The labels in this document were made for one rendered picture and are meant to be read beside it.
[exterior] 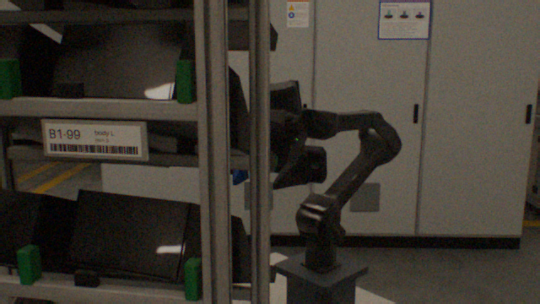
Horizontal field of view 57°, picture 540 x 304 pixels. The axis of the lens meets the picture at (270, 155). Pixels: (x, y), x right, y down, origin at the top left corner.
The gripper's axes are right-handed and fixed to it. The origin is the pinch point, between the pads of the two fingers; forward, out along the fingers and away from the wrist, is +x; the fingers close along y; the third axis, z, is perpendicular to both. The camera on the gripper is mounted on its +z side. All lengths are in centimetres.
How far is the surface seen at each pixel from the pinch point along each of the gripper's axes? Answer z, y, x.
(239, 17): 28.0, 6.6, 16.5
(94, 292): 9.8, 1.1, 39.9
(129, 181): -133, -198, -202
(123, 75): 25.8, 1.3, 30.3
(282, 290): -55, -12, -34
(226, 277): 11.8, 12.6, 37.5
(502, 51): -59, 56, -311
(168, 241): 11.2, 4.8, 33.5
